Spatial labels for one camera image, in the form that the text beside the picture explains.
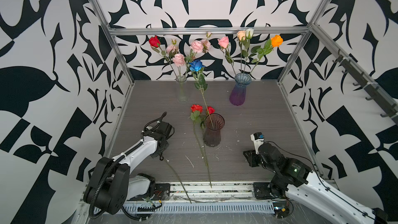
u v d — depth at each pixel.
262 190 0.74
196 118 0.98
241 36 0.84
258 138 0.69
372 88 0.58
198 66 0.66
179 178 0.79
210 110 0.99
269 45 0.85
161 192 0.74
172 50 0.89
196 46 0.83
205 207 0.71
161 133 0.68
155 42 0.81
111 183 0.41
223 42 0.81
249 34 0.87
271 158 0.57
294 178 0.53
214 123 0.81
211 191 0.76
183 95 1.06
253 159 0.68
